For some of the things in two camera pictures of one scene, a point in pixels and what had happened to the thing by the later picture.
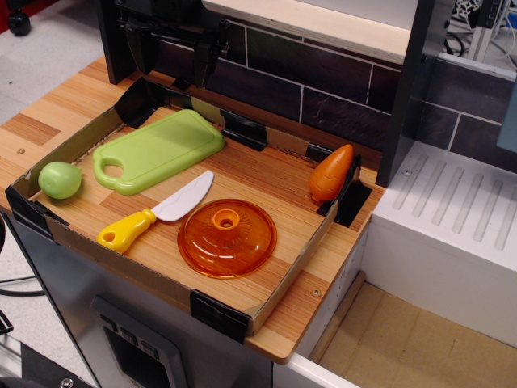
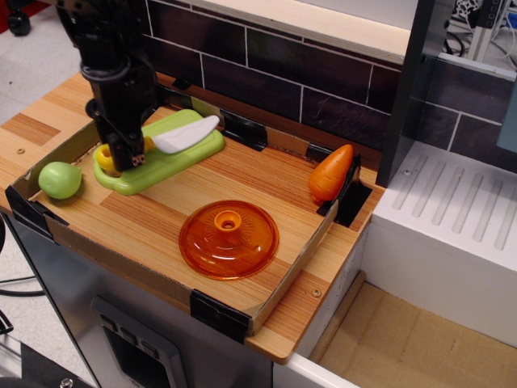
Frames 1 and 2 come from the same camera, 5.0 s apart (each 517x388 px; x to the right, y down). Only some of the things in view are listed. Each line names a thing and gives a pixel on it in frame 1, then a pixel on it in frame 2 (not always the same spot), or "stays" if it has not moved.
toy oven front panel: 146,358 stays
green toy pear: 59,180 stays
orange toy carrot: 329,174 stays
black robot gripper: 143,17 → 122,78
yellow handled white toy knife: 117,236 → 167,143
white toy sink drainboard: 445,240 stays
